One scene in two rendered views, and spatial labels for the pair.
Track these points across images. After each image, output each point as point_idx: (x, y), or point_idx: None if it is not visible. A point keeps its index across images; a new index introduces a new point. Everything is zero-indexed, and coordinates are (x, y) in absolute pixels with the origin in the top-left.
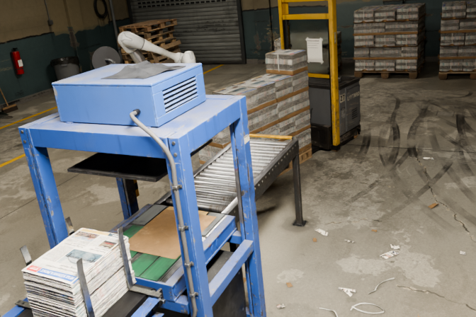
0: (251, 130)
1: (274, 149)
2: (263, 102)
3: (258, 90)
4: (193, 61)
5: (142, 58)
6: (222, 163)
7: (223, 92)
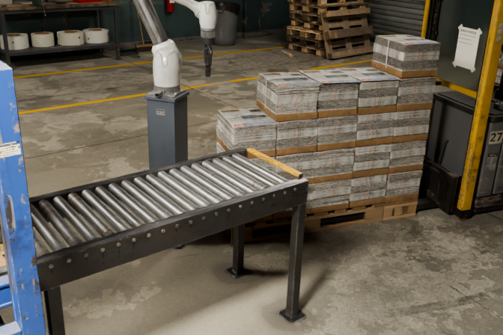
0: (294, 145)
1: (254, 185)
2: (328, 108)
3: (322, 87)
4: (209, 18)
5: None
6: (156, 180)
7: (269, 77)
